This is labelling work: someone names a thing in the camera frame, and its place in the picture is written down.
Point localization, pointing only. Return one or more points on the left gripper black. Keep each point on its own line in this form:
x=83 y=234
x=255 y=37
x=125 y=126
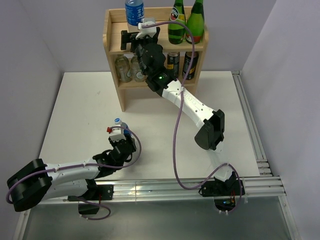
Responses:
x=131 y=140

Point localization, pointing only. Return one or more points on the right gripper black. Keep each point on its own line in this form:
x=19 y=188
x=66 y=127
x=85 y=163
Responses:
x=126 y=38

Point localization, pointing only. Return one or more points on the dark beverage can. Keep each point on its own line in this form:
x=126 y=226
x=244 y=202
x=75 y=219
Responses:
x=173 y=63
x=189 y=67

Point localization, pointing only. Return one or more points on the water bottle blue label front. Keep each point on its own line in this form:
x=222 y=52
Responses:
x=121 y=126

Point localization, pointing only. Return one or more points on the water bottle blue label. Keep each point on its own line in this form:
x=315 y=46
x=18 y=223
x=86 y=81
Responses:
x=121 y=126
x=134 y=11

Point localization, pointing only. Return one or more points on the green glass bottle front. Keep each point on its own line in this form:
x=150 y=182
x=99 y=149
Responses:
x=176 y=32

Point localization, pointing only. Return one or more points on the green glass bottle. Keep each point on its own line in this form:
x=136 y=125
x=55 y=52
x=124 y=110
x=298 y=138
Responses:
x=176 y=32
x=196 y=21

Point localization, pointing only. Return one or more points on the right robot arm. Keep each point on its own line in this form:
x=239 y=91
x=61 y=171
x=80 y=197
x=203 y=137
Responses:
x=210 y=123

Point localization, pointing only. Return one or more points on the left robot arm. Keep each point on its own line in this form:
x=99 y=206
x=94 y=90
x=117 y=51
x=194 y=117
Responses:
x=38 y=181

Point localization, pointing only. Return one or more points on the wooden two-tier shelf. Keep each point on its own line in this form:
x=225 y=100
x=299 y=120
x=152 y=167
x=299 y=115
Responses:
x=114 y=22

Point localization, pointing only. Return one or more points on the clear glass bottle right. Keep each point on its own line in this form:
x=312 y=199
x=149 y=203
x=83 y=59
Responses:
x=136 y=72

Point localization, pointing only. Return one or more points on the clear glass bottle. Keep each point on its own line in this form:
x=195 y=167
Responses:
x=136 y=72
x=123 y=68

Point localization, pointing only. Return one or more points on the clear glass bottle left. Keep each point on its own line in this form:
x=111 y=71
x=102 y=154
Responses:
x=123 y=68

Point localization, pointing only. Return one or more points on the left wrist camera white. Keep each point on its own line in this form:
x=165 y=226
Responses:
x=116 y=133

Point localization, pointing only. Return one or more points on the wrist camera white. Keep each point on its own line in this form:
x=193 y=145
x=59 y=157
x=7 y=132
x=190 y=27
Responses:
x=116 y=133
x=145 y=28

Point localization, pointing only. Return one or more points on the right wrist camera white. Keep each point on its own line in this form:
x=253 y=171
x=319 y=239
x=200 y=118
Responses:
x=145 y=28

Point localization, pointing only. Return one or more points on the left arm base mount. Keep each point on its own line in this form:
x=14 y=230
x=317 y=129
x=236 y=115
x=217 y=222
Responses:
x=90 y=204

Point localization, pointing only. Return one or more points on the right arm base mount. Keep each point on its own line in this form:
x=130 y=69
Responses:
x=226 y=194

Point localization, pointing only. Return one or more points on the aluminium front rail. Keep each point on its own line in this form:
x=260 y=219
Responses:
x=131 y=190

